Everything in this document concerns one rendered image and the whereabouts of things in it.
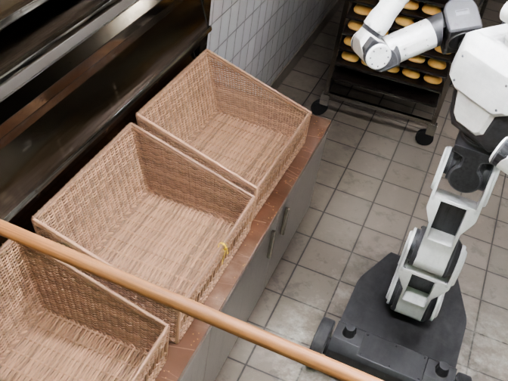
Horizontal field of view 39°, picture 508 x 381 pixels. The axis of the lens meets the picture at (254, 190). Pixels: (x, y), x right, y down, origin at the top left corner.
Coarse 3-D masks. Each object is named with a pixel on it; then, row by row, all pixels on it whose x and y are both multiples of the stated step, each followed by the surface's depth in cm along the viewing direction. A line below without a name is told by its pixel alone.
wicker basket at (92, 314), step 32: (0, 256) 185; (32, 256) 193; (0, 288) 186; (64, 288) 195; (96, 288) 189; (32, 320) 201; (64, 320) 202; (96, 320) 199; (128, 320) 193; (160, 320) 188; (0, 352) 189; (32, 352) 193; (96, 352) 195; (128, 352) 197; (160, 352) 196
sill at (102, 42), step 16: (144, 0) 232; (160, 0) 233; (128, 16) 222; (144, 16) 225; (112, 32) 213; (128, 32) 218; (80, 48) 203; (96, 48) 205; (112, 48) 212; (64, 64) 196; (80, 64) 198; (32, 80) 188; (48, 80) 189; (64, 80) 193; (16, 96) 181; (32, 96) 182; (48, 96) 188; (0, 112) 175; (16, 112) 176; (32, 112) 183; (0, 128) 172
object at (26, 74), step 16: (64, 0) 179; (80, 0) 179; (96, 0) 178; (128, 0) 180; (32, 16) 172; (48, 16) 171; (64, 16) 171; (112, 16) 174; (0, 32) 164; (16, 32) 164; (32, 32) 164; (48, 32) 163; (80, 32) 163; (0, 48) 157; (16, 48) 156; (32, 48) 156; (64, 48) 159; (0, 64) 150; (32, 64) 150; (16, 80) 146; (0, 96) 142
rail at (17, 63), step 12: (108, 0) 172; (120, 0) 176; (96, 12) 168; (72, 24) 161; (84, 24) 164; (60, 36) 157; (36, 48) 151; (48, 48) 154; (24, 60) 147; (0, 72) 143; (12, 72) 144; (0, 84) 141
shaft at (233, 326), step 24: (24, 240) 141; (48, 240) 141; (72, 264) 139; (96, 264) 138; (144, 288) 135; (192, 312) 133; (216, 312) 133; (240, 336) 131; (264, 336) 130; (312, 360) 128
